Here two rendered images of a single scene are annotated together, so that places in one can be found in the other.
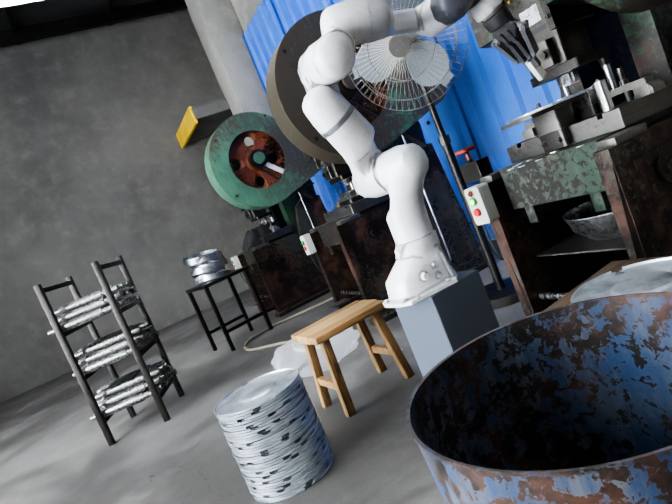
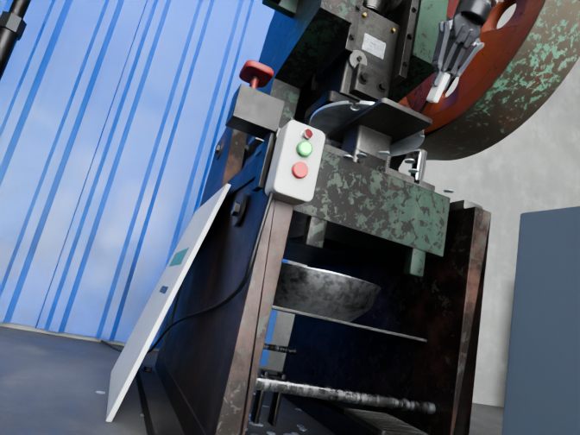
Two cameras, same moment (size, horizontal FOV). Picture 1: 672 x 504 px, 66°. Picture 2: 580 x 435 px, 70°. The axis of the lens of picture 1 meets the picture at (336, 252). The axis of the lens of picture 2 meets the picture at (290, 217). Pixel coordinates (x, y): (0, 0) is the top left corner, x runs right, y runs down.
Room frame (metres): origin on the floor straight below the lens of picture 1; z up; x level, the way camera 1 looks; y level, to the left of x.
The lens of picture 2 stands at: (1.75, 0.17, 0.30)
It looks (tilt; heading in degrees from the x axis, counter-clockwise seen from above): 13 degrees up; 273
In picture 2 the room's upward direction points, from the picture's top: 12 degrees clockwise
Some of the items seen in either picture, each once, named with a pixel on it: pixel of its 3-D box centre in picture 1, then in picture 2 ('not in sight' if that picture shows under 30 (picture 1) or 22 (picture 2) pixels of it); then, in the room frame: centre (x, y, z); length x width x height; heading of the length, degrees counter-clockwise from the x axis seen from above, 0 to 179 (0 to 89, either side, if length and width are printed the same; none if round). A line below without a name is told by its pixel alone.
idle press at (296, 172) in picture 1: (293, 204); not in sight; (5.03, 0.21, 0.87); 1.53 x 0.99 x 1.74; 117
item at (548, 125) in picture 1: (548, 129); (372, 150); (1.64, -0.77, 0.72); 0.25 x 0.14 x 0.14; 114
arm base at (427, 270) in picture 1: (413, 266); not in sight; (1.40, -0.18, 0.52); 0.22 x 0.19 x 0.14; 119
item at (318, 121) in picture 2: (551, 104); (365, 132); (1.66, -0.81, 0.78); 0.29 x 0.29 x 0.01
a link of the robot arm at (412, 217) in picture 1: (407, 192); not in sight; (1.39, -0.24, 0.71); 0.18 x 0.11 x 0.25; 33
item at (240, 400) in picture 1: (257, 391); not in sight; (1.63, 0.40, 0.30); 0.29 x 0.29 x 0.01
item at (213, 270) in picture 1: (222, 295); not in sight; (4.18, 0.98, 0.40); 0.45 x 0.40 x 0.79; 36
